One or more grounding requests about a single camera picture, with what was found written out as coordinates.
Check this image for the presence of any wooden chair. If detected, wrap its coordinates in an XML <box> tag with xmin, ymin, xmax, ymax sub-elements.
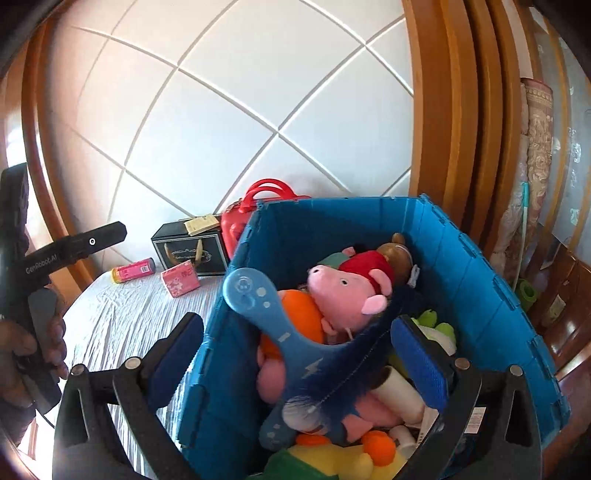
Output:
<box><xmin>526</xmin><ymin>239</ymin><xmax>590</xmax><ymax>379</ymax></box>

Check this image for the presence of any person's left hand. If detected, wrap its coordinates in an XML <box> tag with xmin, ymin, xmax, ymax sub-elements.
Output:
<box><xmin>0</xmin><ymin>311</ymin><xmax>70</xmax><ymax>410</ymax></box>

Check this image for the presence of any yellow packet on box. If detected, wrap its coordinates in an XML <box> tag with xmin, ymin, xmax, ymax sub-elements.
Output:
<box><xmin>183</xmin><ymin>214</ymin><xmax>221</xmax><ymax>236</ymax></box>

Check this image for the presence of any teal mop handle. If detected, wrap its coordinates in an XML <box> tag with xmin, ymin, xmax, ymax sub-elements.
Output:
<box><xmin>512</xmin><ymin>181</ymin><xmax>530</xmax><ymax>292</ymax></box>

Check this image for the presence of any pink tissue pack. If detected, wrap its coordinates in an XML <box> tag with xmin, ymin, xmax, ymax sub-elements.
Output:
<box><xmin>160</xmin><ymin>260</ymin><xmax>200</xmax><ymax>298</ymax></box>

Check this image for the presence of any blue bristle brush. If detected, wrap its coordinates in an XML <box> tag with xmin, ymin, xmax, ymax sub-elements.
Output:
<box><xmin>281</xmin><ymin>287</ymin><xmax>424</xmax><ymax>443</ymax></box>

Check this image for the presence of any white roll tube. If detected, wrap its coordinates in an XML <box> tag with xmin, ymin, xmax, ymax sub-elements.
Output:
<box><xmin>370</xmin><ymin>366</ymin><xmax>426</xmax><ymax>424</ymax></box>

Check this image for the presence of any pink pig plush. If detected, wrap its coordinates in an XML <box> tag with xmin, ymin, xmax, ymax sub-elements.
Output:
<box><xmin>307</xmin><ymin>250</ymin><xmax>394</xmax><ymax>344</ymax></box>

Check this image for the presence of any orange plush toy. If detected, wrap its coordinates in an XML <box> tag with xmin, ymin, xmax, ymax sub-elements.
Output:
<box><xmin>257</xmin><ymin>289</ymin><xmax>325</xmax><ymax>366</ymax></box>

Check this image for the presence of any green frog plush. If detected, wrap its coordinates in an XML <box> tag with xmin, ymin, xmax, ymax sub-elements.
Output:
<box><xmin>413</xmin><ymin>309</ymin><xmax>457</xmax><ymax>356</ymax></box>

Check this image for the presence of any brown bear plush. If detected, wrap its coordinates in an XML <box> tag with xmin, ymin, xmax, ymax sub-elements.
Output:
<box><xmin>377</xmin><ymin>233</ymin><xmax>415</xmax><ymax>285</ymax></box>

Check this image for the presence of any blue plastic storage crate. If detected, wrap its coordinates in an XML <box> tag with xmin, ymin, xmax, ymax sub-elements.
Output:
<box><xmin>177</xmin><ymin>196</ymin><xmax>571</xmax><ymax>479</ymax></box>

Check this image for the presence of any blue toy paddle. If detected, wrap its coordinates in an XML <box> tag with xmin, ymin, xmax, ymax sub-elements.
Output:
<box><xmin>222</xmin><ymin>268</ymin><xmax>347</xmax><ymax>451</ymax></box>

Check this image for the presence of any red bear suitcase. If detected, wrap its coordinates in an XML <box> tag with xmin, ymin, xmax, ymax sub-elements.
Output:
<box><xmin>221</xmin><ymin>178</ymin><xmax>308</xmax><ymax>259</ymax></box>

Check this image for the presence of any black gift box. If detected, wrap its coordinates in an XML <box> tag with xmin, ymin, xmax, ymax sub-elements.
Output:
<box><xmin>151</xmin><ymin>221</ymin><xmax>229</xmax><ymax>276</ymax></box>

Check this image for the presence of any white striped bed sheet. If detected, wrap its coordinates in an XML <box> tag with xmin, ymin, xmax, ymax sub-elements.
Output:
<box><xmin>41</xmin><ymin>271</ymin><xmax>228</xmax><ymax>479</ymax></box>

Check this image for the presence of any pink yellow tube box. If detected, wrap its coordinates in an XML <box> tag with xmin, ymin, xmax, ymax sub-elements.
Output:
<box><xmin>111</xmin><ymin>258</ymin><xmax>155</xmax><ymax>284</ymax></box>

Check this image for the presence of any yellow duck plush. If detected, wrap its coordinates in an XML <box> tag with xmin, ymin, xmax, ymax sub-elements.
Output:
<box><xmin>252</xmin><ymin>430</ymin><xmax>407</xmax><ymax>480</ymax></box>

